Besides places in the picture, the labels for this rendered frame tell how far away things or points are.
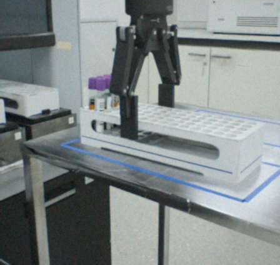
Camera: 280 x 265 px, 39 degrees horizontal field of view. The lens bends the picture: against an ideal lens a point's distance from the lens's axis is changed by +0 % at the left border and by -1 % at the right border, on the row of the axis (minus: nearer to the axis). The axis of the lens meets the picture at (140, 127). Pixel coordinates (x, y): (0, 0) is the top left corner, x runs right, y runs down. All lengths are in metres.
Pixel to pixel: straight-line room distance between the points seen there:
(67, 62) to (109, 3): 1.83
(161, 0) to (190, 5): 2.90
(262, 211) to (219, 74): 2.24
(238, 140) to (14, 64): 0.76
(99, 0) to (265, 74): 1.20
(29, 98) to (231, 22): 1.92
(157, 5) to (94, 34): 2.15
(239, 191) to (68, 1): 0.70
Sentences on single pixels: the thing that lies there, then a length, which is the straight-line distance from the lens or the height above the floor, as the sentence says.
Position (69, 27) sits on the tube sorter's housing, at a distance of 1.05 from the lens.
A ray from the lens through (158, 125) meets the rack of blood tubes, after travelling 0.58.
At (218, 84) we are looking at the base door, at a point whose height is 0.57.
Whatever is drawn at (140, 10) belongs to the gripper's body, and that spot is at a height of 1.04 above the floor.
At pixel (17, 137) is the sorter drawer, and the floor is 0.79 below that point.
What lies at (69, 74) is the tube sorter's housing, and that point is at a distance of 1.06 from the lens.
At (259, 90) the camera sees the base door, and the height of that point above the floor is 0.56.
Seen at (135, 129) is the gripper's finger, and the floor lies 0.87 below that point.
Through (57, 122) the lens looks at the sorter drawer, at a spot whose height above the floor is 0.80.
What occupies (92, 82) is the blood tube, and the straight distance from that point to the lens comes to 0.67.
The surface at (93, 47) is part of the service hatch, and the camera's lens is 2.73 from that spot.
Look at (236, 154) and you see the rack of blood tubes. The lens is 0.54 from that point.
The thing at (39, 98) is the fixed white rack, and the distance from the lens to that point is 0.93.
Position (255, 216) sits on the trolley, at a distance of 0.47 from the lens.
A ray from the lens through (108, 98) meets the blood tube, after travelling 0.67.
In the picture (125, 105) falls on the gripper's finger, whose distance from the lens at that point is 0.59.
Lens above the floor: 1.04
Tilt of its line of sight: 16 degrees down
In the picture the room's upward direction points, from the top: straight up
